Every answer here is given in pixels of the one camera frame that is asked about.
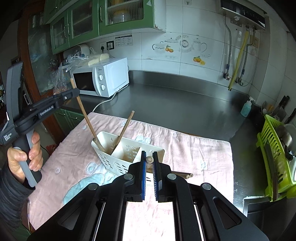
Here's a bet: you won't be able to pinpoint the dark sleeved left forearm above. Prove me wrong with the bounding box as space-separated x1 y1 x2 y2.
1 163 35 240

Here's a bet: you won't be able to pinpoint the plastic bag with food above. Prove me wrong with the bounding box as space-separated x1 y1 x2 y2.
51 64 72 95

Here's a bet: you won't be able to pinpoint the pink and blue towel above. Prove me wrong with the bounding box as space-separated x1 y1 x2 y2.
29 113 234 240

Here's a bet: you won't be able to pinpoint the green dish rack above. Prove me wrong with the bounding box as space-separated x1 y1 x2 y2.
256 115 295 201

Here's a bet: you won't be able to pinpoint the wall gas water heater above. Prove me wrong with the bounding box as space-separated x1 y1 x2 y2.
216 0 266 30

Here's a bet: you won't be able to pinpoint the white microwave oven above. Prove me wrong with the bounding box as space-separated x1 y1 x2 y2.
70 58 129 98

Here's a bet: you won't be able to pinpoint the cream plastic utensil holder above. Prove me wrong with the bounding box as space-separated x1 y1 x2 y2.
91 131 165 176

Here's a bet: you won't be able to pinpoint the person's left hand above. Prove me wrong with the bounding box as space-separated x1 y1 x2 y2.
7 131 43 184

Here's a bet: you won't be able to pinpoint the green lower cabinet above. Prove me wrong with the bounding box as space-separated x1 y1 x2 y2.
54 109 84 136

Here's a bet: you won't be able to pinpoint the soap dispenser bottle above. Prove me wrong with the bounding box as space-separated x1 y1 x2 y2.
240 96 254 118

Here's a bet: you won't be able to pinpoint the yellow gas hose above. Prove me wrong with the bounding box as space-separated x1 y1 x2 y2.
228 29 250 91

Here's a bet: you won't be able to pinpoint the green wall cabinets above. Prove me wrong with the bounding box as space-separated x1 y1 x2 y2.
44 0 167 54

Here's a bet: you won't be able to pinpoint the wooden chopstick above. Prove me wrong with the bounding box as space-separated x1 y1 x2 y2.
70 78 106 152
147 168 191 180
172 171 193 179
111 110 135 154

